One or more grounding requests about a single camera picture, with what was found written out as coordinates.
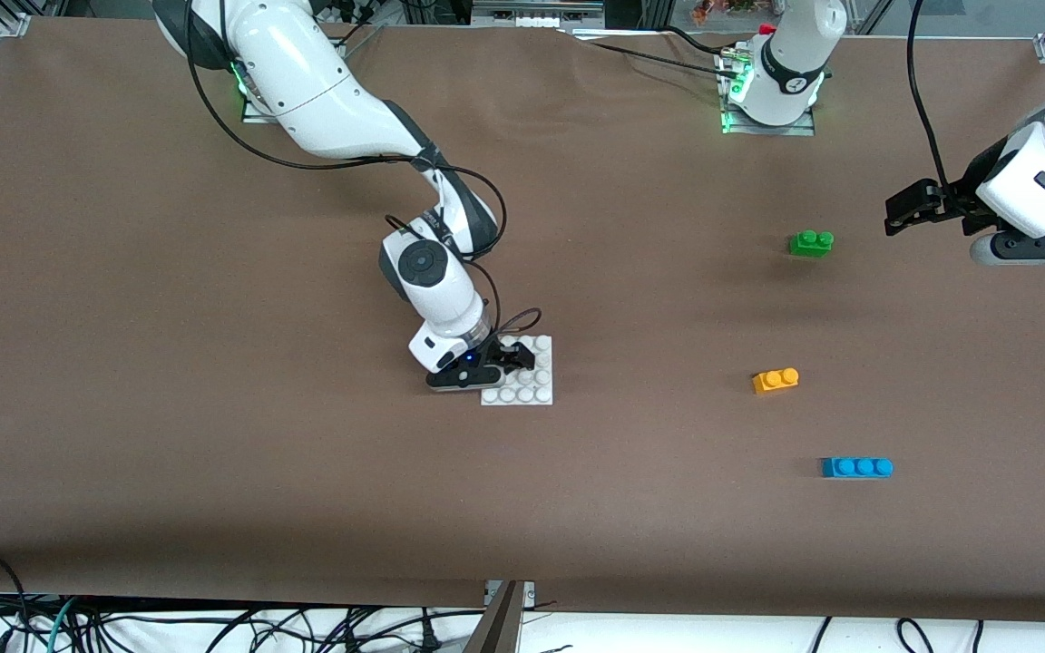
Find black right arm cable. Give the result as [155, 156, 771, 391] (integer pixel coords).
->
[183, 0, 543, 356]

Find black cable on table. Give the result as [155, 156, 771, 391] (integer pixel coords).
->
[566, 33, 747, 79]
[663, 24, 743, 58]

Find white studded base plate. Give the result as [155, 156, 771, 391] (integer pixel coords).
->
[481, 335, 554, 406]

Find white power strip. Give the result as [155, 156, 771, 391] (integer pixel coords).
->
[473, 0, 605, 29]

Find blue three-stud block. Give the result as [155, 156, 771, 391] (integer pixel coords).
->
[820, 456, 894, 480]

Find small metal table bracket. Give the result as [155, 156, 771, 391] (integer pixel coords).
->
[484, 580, 536, 607]

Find grey metal pole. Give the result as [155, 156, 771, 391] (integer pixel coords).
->
[464, 580, 528, 653]

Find teal floor cable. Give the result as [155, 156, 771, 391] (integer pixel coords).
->
[44, 596, 79, 653]

